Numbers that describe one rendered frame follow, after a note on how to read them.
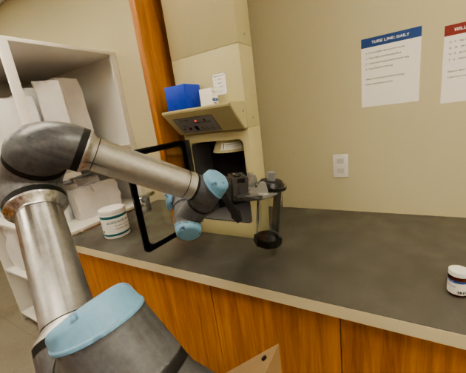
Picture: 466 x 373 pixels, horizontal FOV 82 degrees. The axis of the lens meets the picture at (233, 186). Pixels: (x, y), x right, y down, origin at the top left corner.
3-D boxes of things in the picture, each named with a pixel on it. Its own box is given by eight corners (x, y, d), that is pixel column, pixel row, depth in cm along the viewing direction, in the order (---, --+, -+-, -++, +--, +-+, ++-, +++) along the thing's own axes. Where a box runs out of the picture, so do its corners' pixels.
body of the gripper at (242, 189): (250, 176, 87) (213, 180, 84) (251, 201, 90) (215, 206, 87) (243, 171, 94) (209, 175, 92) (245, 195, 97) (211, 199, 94)
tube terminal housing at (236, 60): (226, 212, 152) (205, 66, 133) (281, 217, 135) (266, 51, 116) (200, 232, 131) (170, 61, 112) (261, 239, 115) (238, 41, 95)
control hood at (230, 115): (183, 134, 120) (179, 111, 117) (248, 127, 103) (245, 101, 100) (165, 138, 110) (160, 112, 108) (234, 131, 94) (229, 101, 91)
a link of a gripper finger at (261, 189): (277, 182, 85) (248, 182, 87) (277, 200, 87) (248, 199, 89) (277, 179, 88) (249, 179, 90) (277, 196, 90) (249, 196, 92)
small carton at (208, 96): (207, 106, 105) (204, 90, 104) (218, 104, 103) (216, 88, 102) (200, 106, 101) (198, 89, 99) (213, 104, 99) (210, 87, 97)
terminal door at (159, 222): (199, 223, 128) (184, 139, 118) (146, 254, 105) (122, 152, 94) (197, 223, 129) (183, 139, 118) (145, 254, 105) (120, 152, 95)
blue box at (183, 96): (184, 110, 115) (180, 88, 112) (203, 107, 110) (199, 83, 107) (168, 112, 106) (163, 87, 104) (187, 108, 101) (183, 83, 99)
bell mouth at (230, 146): (225, 147, 133) (224, 136, 131) (258, 145, 124) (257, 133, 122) (205, 154, 118) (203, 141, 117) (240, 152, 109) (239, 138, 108)
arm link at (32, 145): (22, 87, 53) (226, 169, 78) (12, 131, 58) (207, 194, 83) (-2, 116, 44) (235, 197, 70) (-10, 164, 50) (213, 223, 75)
